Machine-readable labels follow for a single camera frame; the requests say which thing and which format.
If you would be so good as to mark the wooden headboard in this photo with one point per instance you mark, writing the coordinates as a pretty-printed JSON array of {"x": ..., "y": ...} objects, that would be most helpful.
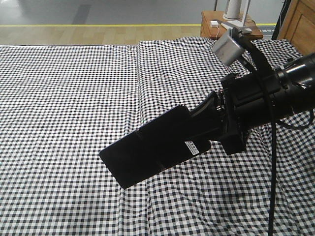
[{"x": 299, "y": 26}]

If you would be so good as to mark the white power adapter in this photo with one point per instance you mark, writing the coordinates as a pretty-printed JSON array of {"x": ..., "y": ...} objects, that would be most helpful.
[{"x": 214, "y": 24}]

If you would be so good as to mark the wooden nightstand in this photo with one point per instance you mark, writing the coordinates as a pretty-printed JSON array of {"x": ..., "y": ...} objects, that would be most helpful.
[{"x": 216, "y": 32}]

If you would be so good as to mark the black smartphone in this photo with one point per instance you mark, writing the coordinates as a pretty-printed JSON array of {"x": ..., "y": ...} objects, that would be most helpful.
[{"x": 152, "y": 148}]

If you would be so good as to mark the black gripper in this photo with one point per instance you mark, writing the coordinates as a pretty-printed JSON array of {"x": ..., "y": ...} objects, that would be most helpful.
[{"x": 244, "y": 102}]

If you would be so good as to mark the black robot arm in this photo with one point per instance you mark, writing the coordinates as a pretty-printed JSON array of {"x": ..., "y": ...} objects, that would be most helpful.
[{"x": 265, "y": 95}]

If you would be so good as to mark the black white checkered bedsheet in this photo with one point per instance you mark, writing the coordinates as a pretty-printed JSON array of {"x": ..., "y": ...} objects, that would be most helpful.
[{"x": 61, "y": 105}]

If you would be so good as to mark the white cylindrical speaker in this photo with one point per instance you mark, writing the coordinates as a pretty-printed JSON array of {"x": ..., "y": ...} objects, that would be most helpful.
[{"x": 232, "y": 10}]

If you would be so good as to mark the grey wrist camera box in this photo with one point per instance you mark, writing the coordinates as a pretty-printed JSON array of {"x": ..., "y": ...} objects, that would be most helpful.
[{"x": 231, "y": 46}]

